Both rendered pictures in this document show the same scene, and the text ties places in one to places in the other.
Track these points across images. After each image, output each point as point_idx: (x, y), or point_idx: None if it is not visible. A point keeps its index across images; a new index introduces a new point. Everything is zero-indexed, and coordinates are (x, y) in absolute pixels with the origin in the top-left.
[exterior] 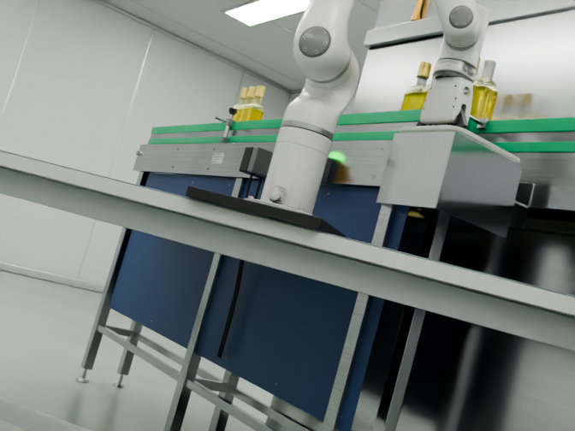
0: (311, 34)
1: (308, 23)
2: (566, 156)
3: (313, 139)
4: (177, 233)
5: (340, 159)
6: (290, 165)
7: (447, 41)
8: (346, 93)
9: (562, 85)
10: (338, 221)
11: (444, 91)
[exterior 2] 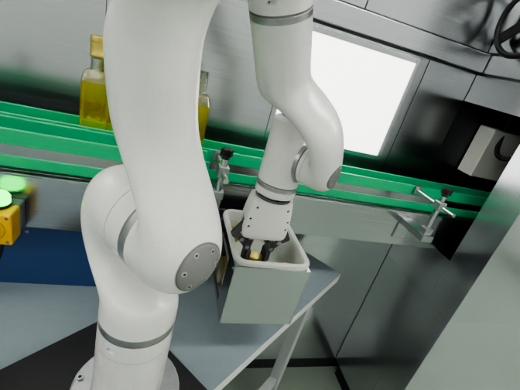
0: (198, 263)
1: (182, 243)
2: (299, 199)
3: (172, 333)
4: None
5: (41, 200)
6: (154, 376)
7: (299, 181)
8: None
9: (247, 87)
10: (63, 261)
11: (276, 216)
